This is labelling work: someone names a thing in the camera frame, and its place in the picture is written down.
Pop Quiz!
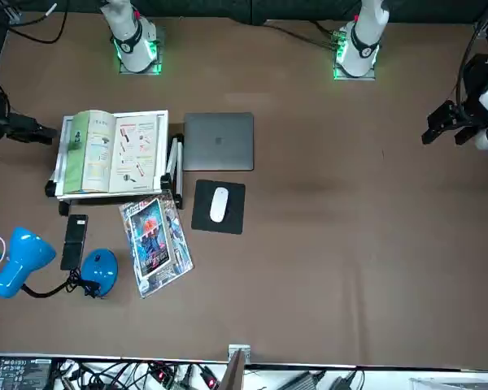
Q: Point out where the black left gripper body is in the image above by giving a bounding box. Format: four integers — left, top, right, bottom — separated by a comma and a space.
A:
455, 54, 488, 128

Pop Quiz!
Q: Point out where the green-covered paperback book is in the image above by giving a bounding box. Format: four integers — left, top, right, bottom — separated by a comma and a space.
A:
63, 109, 159, 195

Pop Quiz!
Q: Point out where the blue desk lamp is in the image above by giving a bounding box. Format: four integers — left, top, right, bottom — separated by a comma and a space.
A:
0, 226, 119, 300

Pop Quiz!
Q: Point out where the black folding phone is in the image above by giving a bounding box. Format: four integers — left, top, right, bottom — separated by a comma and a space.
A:
59, 214, 89, 271

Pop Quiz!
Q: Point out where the white folding reading stand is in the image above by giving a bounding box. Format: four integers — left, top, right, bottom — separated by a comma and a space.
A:
44, 109, 185, 216

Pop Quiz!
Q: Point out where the comic magazine with orange figure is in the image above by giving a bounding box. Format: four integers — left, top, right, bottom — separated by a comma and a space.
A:
119, 196, 180, 300

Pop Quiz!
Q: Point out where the grey closed laptop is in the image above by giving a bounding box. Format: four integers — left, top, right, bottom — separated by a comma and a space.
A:
182, 112, 255, 172

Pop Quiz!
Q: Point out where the comic magazine with pale cover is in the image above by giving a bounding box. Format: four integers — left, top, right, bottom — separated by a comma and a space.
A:
159, 190, 195, 285

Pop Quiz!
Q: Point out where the white computer mouse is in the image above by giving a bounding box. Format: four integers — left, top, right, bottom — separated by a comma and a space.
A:
209, 186, 229, 223

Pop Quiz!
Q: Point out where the black mouse pad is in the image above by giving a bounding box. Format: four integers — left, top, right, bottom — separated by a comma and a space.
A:
190, 179, 246, 236

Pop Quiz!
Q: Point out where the black labelled power adapter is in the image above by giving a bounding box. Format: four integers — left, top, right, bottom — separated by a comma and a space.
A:
0, 357, 53, 390

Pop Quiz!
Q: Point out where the white flat box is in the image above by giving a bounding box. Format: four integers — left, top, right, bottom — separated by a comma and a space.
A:
408, 376, 488, 390

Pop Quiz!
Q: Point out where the red-lit power strip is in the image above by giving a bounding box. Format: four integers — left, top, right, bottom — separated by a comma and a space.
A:
150, 363, 170, 383

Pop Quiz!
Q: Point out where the black plug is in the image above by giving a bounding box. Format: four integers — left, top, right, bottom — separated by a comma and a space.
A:
329, 371, 365, 390

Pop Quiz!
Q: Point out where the grey power brick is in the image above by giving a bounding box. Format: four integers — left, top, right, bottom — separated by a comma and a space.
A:
276, 370, 327, 390

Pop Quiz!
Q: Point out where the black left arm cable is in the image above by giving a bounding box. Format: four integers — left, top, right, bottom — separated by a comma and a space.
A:
455, 0, 488, 107

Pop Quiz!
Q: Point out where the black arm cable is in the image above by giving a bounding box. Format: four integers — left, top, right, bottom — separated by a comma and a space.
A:
455, 0, 488, 107
6, 0, 71, 45

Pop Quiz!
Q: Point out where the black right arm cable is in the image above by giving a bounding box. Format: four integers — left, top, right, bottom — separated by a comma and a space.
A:
6, 0, 71, 45

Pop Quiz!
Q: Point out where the aluminium table edge rail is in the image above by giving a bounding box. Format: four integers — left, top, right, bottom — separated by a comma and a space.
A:
0, 0, 24, 20

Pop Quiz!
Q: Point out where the black left base cable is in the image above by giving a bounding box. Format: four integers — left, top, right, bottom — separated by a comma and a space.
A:
263, 19, 343, 53

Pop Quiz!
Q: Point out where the black bundled lamp cable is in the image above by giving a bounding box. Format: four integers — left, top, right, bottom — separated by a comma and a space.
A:
64, 266, 103, 300

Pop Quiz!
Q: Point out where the black loose cable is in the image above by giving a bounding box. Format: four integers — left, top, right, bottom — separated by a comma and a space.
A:
76, 359, 147, 388

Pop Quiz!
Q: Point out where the aluminium camera post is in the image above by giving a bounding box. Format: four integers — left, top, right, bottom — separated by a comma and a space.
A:
219, 344, 252, 390

